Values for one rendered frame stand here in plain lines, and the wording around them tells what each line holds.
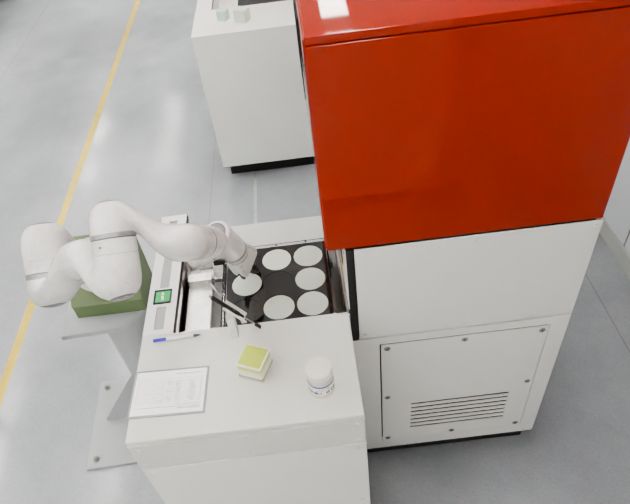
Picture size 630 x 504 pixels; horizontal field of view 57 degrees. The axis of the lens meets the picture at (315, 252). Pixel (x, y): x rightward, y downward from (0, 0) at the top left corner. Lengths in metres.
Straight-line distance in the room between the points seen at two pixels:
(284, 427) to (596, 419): 1.59
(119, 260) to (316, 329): 0.64
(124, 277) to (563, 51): 1.05
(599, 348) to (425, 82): 1.98
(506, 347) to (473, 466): 0.69
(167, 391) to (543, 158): 1.15
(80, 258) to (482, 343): 1.25
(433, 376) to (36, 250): 1.32
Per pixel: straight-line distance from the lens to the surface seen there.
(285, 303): 1.88
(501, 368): 2.16
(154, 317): 1.88
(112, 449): 2.82
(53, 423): 3.03
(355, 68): 1.26
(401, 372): 2.05
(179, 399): 1.66
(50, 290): 1.67
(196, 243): 1.38
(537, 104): 1.42
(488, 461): 2.60
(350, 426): 1.60
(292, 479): 1.84
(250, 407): 1.60
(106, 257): 1.36
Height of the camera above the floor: 2.32
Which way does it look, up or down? 45 degrees down
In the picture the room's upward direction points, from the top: 7 degrees counter-clockwise
